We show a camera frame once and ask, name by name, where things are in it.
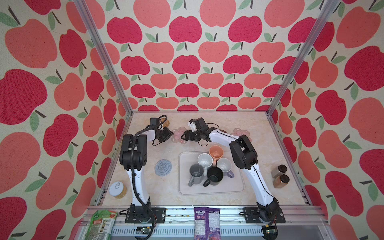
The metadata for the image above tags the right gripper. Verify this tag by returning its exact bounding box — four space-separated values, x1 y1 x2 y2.
181 130 202 142

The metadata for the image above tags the pink flower silicone coaster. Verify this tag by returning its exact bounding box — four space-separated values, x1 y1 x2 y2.
171 127 187 144

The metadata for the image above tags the round grey felt coaster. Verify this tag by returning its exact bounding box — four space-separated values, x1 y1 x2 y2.
155 159 172 177

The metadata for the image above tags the round woven rattan coaster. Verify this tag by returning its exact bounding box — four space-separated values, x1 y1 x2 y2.
161 118 170 128

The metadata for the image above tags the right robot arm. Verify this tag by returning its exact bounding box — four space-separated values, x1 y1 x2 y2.
182 118 281 223

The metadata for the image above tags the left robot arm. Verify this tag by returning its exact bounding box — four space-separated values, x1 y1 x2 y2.
120 115 173 217

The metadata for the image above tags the peach orange mug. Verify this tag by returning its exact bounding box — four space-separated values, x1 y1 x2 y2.
209 145 224 167

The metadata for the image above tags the grey mug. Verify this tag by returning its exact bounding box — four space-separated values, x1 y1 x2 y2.
188 164 204 187

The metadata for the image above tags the black mug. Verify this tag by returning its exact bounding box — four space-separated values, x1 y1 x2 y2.
203 167 224 187

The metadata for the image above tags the translucent white tray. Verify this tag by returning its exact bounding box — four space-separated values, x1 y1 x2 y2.
179 152 245 196

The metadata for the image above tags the yellow tin can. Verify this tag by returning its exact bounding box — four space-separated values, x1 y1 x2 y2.
109 181 128 199

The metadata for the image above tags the brown spice jar front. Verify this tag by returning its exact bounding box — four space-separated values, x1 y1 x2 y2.
273 174 290 189

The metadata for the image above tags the purple snack bag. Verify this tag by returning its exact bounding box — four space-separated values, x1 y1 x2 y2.
194 207 221 240

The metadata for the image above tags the green snack bag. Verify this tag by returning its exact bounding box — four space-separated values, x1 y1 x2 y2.
85 210 118 240

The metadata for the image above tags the white lilac handled mug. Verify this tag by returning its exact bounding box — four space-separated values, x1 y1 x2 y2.
216 158 235 179

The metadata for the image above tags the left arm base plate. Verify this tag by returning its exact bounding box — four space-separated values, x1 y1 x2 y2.
125 205 167 224

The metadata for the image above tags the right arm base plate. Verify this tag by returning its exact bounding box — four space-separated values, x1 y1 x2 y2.
239 208 286 225

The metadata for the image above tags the aluminium front rail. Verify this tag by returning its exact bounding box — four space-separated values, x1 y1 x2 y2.
75 207 336 240

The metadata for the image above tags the aluminium corner frame post left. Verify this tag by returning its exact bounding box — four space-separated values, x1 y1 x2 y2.
74 0 133 117

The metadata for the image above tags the aluminium corner frame post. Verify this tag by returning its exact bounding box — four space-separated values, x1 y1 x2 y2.
74 0 133 117
266 0 341 117

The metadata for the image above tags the aluminium corner frame post right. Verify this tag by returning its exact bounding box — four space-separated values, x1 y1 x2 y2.
266 0 341 117

